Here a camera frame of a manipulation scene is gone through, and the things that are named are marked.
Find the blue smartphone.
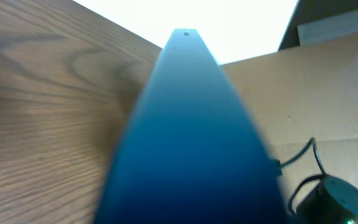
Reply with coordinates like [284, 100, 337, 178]
[94, 29, 288, 224]

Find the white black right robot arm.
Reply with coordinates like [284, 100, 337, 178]
[296, 175, 358, 224]

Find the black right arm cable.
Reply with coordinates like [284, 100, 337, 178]
[272, 137, 328, 217]

